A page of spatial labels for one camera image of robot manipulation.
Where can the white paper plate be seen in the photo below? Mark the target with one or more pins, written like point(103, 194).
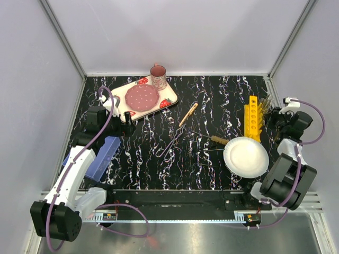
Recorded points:
point(246, 157)

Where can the thin metal needle probe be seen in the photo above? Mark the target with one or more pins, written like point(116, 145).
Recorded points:
point(207, 150)

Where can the glass test tube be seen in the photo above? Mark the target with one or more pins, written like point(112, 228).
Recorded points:
point(265, 104)
point(260, 105)

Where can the strawberry pattern tray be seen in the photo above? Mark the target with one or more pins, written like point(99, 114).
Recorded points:
point(167, 98)

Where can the pink floral mug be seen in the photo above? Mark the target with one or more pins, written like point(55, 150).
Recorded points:
point(158, 76)

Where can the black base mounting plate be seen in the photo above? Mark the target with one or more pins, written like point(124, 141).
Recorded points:
point(234, 200)

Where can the right controller box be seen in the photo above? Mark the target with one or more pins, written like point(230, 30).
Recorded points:
point(253, 218)

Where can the pink dotted plate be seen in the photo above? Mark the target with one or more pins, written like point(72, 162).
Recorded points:
point(141, 98)

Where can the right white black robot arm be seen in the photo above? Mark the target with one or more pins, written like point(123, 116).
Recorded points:
point(290, 178)

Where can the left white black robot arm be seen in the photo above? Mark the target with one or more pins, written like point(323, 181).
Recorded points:
point(60, 215)

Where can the yellow test tube rack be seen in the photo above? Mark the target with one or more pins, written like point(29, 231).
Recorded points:
point(253, 119)

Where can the wooden clothespin clamp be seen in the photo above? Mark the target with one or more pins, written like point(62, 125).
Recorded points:
point(189, 113)

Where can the blue plastic bin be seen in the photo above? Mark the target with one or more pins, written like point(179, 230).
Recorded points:
point(101, 161)

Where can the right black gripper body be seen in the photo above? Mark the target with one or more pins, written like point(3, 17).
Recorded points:
point(280, 121)

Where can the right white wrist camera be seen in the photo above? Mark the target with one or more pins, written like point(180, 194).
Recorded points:
point(290, 104)

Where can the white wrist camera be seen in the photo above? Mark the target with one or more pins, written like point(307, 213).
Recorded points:
point(290, 104)
point(112, 105)

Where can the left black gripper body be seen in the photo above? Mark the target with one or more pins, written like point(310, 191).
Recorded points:
point(116, 129)

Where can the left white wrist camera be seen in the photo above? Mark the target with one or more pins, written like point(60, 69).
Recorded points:
point(112, 105)

